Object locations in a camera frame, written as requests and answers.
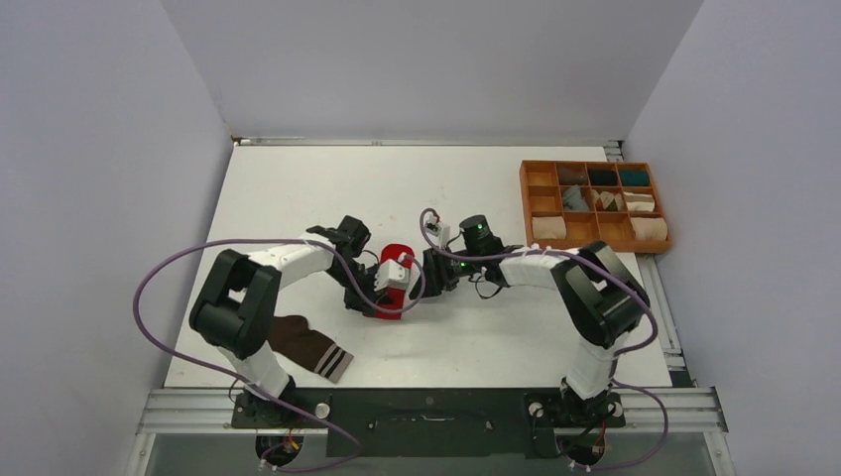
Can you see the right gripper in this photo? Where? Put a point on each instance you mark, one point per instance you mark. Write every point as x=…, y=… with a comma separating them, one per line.
x=435, y=274

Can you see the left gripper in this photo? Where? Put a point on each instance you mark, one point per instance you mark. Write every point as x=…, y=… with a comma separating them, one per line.
x=357, y=302

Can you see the red patterned sock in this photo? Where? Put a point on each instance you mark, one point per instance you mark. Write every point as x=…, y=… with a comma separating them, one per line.
x=394, y=300

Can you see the brown striped sock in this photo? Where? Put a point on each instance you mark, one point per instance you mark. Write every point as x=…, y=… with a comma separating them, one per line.
x=292, y=337

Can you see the grey sock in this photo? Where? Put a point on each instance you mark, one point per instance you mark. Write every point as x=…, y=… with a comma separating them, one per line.
x=573, y=199

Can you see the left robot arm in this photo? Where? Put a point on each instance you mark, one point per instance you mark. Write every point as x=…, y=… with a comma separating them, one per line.
x=235, y=308

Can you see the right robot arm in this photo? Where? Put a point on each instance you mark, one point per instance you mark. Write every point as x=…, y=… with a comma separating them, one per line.
x=603, y=300

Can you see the wooden compartment tray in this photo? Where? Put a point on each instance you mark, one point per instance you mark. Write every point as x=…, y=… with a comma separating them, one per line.
x=541, y=197

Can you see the brown rolled sock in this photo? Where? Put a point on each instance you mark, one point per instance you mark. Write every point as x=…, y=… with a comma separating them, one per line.
x=572, y=176

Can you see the argyle rolled sock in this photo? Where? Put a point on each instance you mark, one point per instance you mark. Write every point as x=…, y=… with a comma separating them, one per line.
x=607, y=201

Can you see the black rolled sock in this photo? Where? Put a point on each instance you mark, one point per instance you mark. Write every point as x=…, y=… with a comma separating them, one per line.
x=603, y=177

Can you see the cream striped rolled sock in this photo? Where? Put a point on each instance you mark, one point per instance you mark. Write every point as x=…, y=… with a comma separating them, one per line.
x=639, y=202

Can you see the beige rolled sock right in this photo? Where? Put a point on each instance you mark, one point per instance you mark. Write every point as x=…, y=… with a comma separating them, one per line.
x=649, y=229

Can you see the teal rolled sock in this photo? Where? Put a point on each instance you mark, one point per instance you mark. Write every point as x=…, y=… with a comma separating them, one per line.
x=633, y=178

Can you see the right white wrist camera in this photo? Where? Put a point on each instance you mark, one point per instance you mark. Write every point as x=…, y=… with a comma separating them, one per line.
x=437, y=233

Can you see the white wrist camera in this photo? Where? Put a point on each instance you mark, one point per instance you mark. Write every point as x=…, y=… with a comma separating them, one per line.
x=392, y=275
x=437, y=233

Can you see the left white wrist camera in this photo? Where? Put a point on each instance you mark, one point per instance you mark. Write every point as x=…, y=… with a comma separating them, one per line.
x=392, y=275

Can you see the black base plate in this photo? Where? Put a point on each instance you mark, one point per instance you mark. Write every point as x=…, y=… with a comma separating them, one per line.
x=472, y=422

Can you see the aluminium frame rail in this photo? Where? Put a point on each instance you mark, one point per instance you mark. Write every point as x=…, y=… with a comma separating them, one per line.
x=210, y=411

